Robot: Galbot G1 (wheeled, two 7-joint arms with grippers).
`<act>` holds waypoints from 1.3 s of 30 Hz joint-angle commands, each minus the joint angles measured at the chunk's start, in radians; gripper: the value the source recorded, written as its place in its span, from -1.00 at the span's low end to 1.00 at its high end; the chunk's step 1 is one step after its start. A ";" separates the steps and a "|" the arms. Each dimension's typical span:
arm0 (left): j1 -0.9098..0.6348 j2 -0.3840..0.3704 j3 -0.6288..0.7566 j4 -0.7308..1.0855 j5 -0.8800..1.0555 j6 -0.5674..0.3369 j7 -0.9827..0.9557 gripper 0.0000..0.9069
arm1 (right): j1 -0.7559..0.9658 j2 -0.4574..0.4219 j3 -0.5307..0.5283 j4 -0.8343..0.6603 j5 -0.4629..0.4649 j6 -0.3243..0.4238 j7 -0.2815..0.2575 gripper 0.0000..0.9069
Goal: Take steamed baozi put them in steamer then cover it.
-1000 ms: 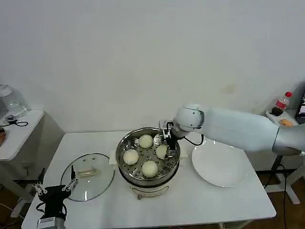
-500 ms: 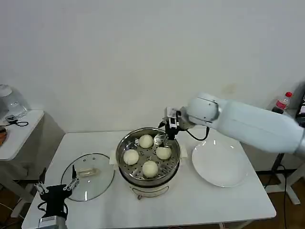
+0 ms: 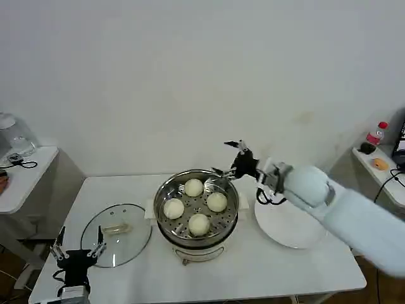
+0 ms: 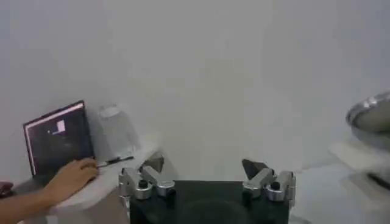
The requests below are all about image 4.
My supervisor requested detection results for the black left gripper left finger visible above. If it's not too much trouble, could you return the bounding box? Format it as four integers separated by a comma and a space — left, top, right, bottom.
118, 152, 177, 200

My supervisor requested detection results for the white steamer base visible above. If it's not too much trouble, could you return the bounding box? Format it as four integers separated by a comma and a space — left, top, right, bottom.
340, 169, 390, 215

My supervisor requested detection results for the thin black cable on table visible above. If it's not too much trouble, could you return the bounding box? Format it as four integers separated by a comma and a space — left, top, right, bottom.
96, 155, 135, 169

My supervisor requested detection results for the white cloth-covered side table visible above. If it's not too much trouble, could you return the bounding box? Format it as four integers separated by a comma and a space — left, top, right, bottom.
12, 133, 167, 224

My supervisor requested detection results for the black open laptop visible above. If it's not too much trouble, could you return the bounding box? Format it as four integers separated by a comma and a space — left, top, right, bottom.
23, 100, 96, 184

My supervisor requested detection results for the steel steamer pot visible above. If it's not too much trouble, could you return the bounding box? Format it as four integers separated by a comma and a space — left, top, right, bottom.
328, 90, 390, 172

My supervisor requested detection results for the person's hand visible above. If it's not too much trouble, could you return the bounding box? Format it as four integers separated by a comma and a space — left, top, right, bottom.
43, 158, 99, 204

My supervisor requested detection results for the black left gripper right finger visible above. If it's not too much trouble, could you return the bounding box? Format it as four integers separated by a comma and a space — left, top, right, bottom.
241, 158, 297, 202

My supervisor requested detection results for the small dark red object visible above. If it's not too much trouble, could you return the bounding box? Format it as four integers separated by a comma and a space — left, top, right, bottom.
0, 181, 15, 198

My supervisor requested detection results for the translucent plastic container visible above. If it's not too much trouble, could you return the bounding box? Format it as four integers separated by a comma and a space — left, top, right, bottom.
96, 103, 138, 163

